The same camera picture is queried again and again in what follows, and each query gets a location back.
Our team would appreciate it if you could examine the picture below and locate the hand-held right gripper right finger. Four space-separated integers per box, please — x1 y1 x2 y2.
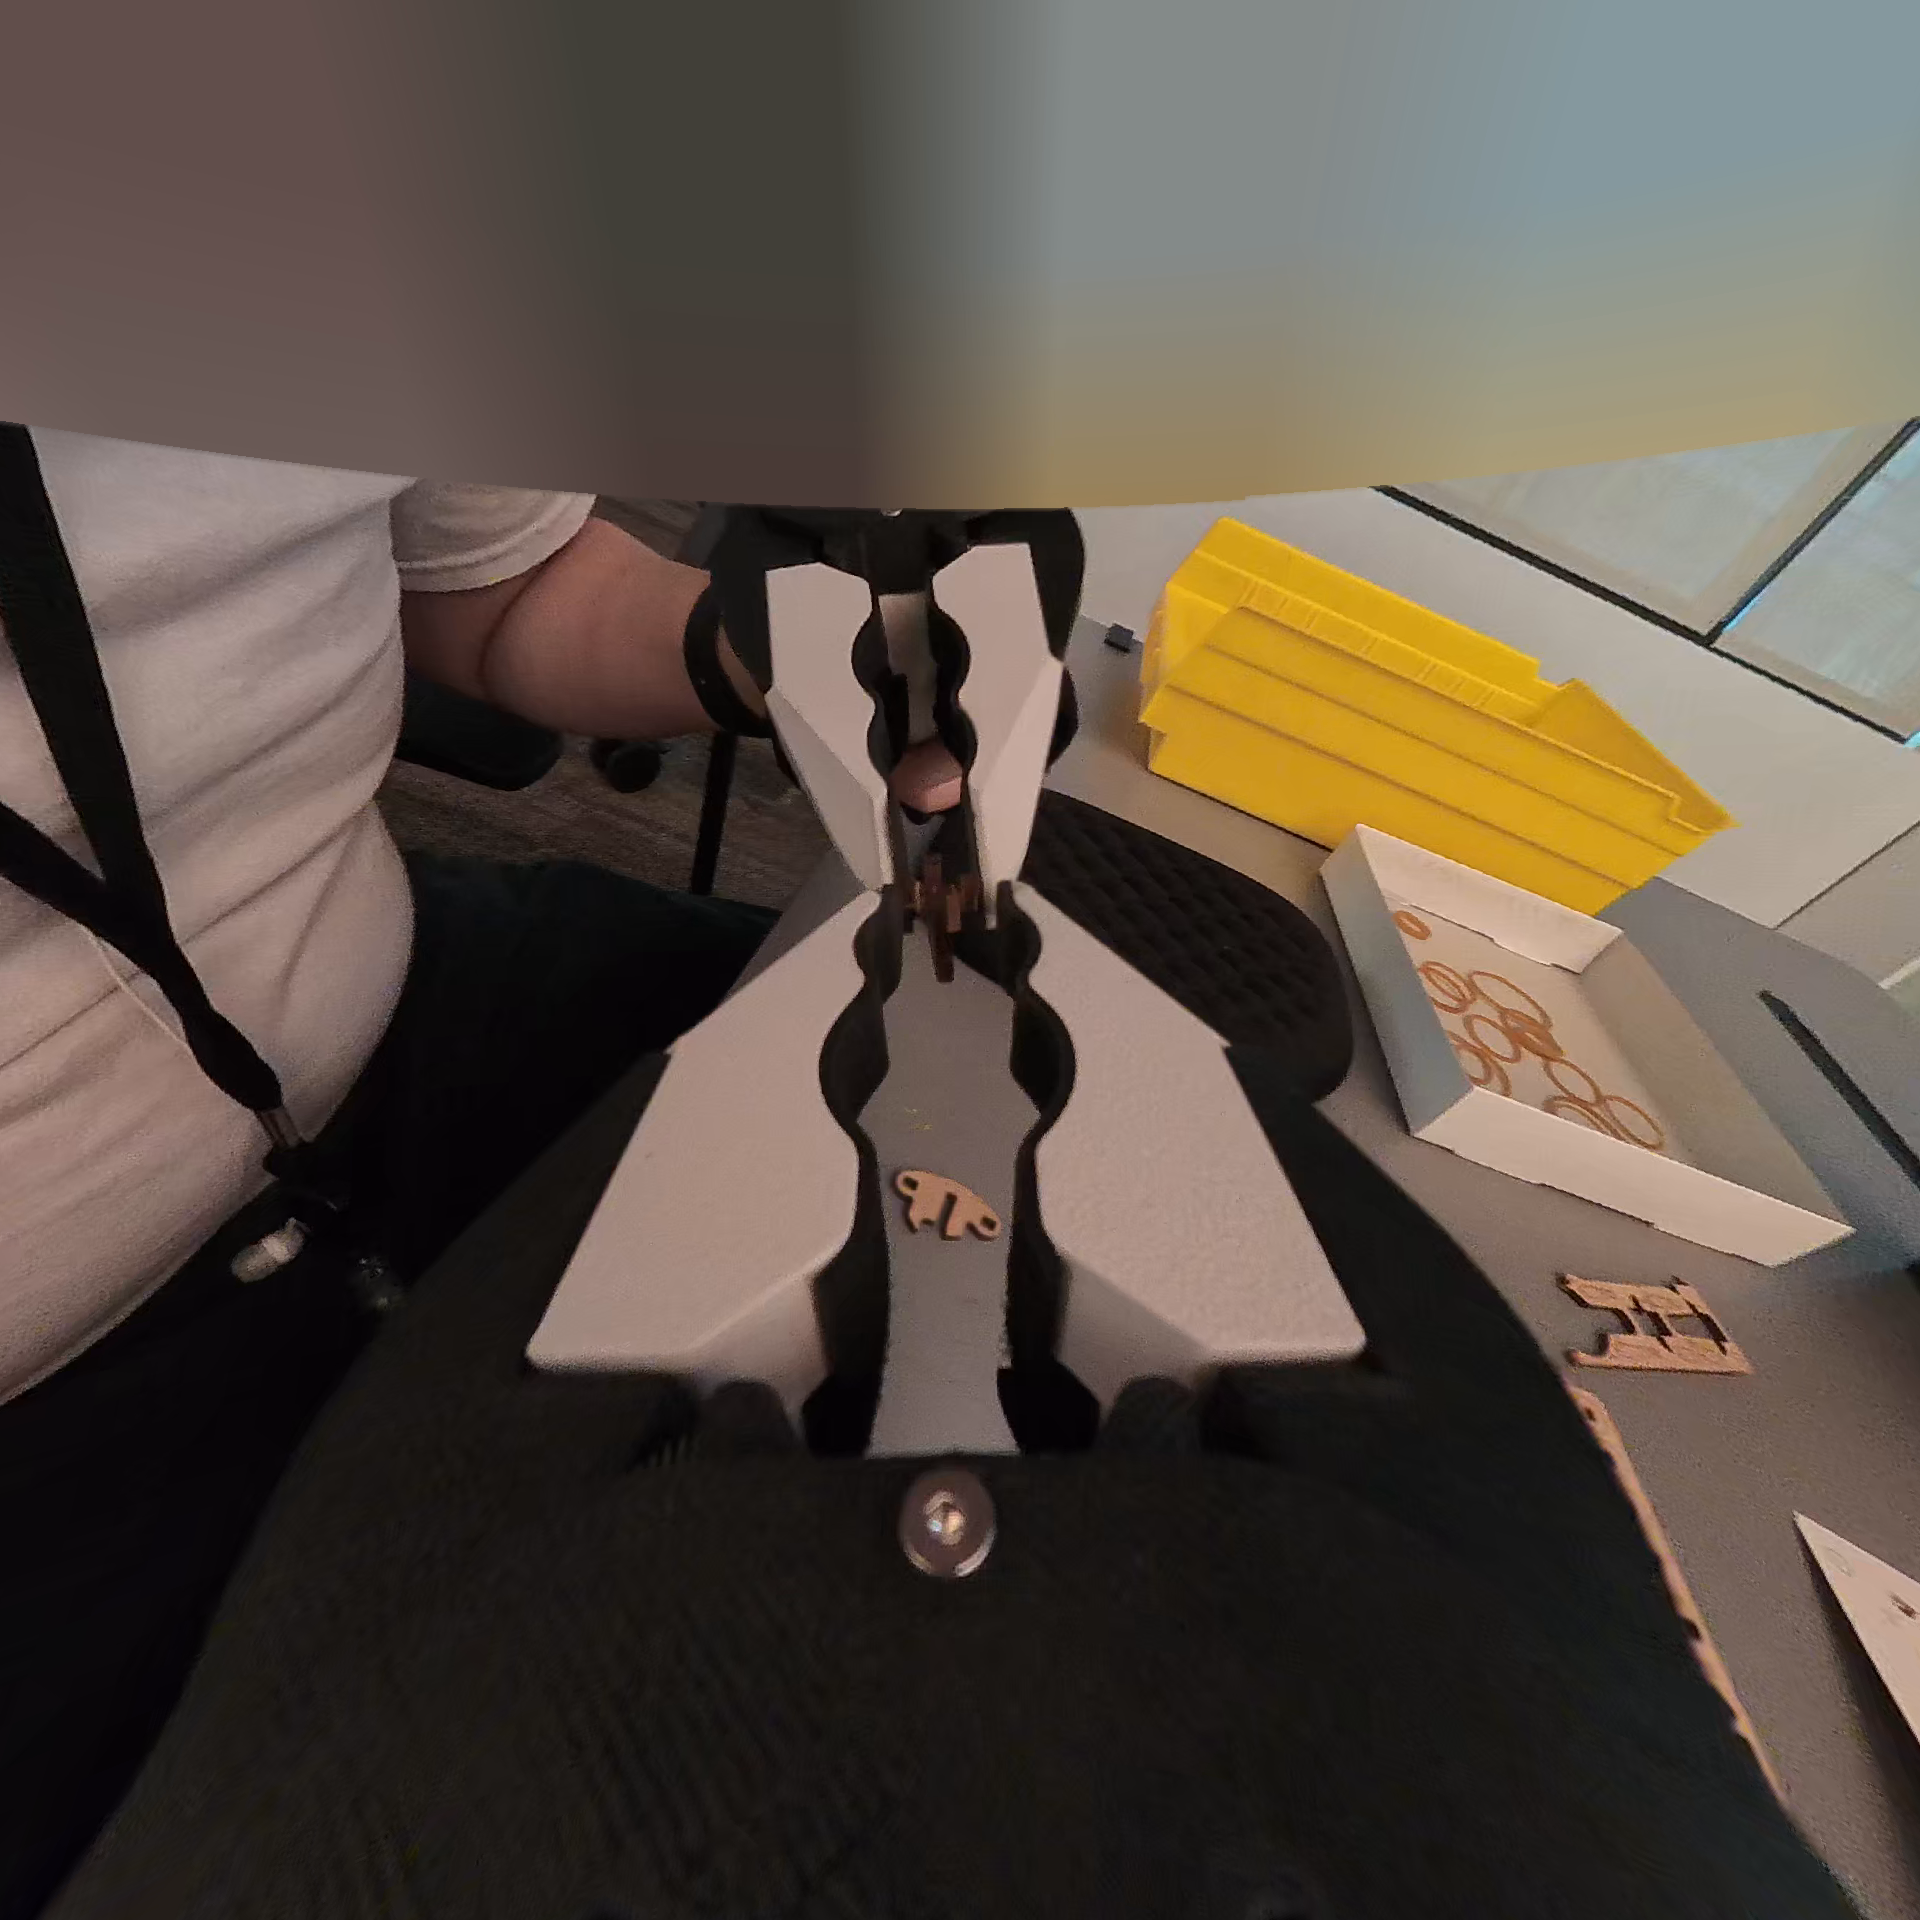
991 882 1369 1453

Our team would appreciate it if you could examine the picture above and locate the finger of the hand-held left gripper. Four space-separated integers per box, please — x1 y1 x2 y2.
937 541 1072 889
764 558 904 889

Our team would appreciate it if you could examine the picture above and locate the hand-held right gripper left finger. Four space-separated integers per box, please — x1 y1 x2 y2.
525 882 920 1453

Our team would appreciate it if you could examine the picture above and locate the small notched wooden part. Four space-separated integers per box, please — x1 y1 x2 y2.
895 1168 1005 1244

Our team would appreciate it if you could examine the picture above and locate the small wooden model assembly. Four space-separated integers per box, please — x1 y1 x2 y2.
896 853 991 983

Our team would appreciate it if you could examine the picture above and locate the wooden parts sheet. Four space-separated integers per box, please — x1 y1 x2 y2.
1561 1380 1789 1801

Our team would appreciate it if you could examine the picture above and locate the person's left hand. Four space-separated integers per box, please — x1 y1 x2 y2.
884 732 973 816

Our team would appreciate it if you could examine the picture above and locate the black mesh wrist rest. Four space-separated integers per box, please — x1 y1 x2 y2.
991 785 1353 1112

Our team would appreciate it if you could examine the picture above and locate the stack of yellow plastic bins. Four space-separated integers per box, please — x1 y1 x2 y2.
1137 515 1739 917

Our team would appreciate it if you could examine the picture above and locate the pile of tan rubber bands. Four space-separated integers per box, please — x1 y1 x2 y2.
1386 906 1669 1153

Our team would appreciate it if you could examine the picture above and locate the white cardboard tray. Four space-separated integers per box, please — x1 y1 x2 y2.
1320 821 1855 1270

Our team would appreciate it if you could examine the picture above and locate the black flat strip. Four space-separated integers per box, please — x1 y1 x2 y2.
1759 989 1920 1193

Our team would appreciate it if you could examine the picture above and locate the frosted glass window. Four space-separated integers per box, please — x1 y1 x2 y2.
1373 419 1920 740

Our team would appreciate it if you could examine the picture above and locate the instruction booklet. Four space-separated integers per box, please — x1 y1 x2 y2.
1792 1511 1920 1749

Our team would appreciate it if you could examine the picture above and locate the long wooden frame scrap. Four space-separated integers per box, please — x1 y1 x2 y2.
1556 1271 1755 1380

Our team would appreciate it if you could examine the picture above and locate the black lanyard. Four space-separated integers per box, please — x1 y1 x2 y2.
0 423 310 1179

